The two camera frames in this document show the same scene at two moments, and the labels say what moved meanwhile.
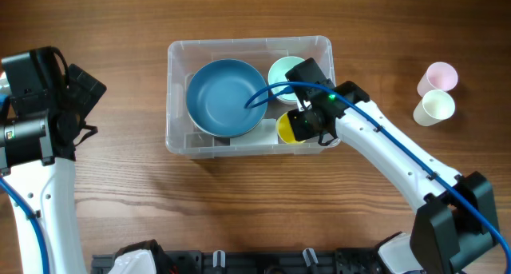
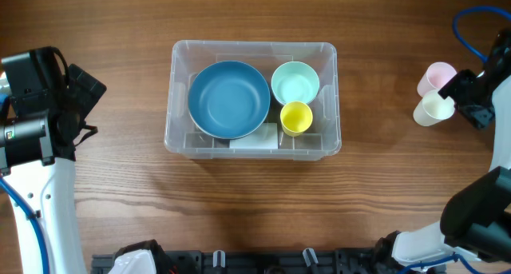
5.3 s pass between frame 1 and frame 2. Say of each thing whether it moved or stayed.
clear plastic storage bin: stayed
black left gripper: stayed
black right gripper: moved
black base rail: stayed
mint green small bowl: moved
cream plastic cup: stayed
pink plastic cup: stayed
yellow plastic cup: moved
